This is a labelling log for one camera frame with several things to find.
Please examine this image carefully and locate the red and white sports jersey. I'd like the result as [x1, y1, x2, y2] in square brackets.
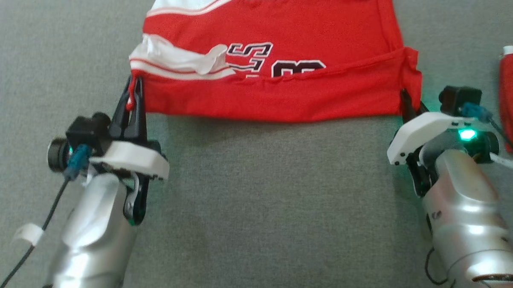
[127, 0, 425, 127]

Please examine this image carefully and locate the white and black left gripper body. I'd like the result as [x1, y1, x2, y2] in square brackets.
[87, 138, 171, 228]

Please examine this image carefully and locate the white cable tie tag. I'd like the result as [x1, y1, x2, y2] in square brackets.
[490, 152, 513, 169]
[12, 222, 45, 247]

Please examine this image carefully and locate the thin black looped cable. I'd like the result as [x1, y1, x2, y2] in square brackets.
[423, 247, 450, 287]

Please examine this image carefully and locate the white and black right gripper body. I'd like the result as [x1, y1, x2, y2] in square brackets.
[386, 110, 479, 199]

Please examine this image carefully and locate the black cable with blue plug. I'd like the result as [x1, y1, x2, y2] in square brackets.
[0, 142, 91, 288]
[457, 102, 513, 202]

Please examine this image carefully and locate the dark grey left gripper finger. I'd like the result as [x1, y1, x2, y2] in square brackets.
[110, 76, 134, 141]
[130, 77, 151, 142]

